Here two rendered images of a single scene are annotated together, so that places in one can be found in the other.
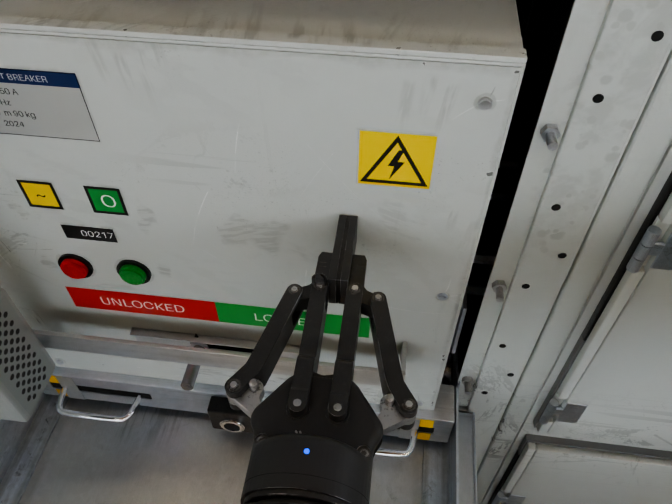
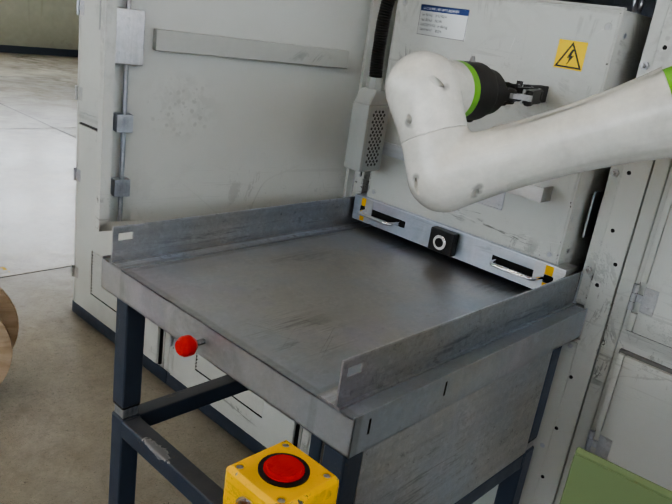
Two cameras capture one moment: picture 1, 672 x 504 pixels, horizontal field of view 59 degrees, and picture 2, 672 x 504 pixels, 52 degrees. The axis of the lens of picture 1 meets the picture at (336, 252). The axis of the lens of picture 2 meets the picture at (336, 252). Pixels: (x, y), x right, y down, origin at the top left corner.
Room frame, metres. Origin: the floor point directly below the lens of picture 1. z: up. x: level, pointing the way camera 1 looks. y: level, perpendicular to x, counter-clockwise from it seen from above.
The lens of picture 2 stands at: (-0.95, -0.46, 1.31)
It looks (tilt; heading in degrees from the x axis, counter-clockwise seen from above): 19 degrees down; 33
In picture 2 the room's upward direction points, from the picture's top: 9 degrees clockwise
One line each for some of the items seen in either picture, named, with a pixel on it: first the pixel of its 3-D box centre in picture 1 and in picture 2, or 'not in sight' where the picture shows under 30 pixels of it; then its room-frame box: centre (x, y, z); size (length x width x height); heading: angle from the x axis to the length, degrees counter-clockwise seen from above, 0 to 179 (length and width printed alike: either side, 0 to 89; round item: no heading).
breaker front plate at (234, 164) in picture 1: (206, 275); (472, 122); (0.36, 0.12, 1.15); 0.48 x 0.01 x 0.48; 83
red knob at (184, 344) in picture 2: not in sight; (191, 344); (-0.29, 0.21, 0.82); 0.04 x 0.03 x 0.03; 172
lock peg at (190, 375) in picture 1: (193, 359); not in sight; (0.34, 0.16, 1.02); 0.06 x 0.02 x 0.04; 173
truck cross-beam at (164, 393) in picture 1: (241, 389); (452, 239); (0.38, 0.12, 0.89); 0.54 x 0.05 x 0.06; 83
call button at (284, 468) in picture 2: not in sight; (283, 472); (-0.50, -0.14, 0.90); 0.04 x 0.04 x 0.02
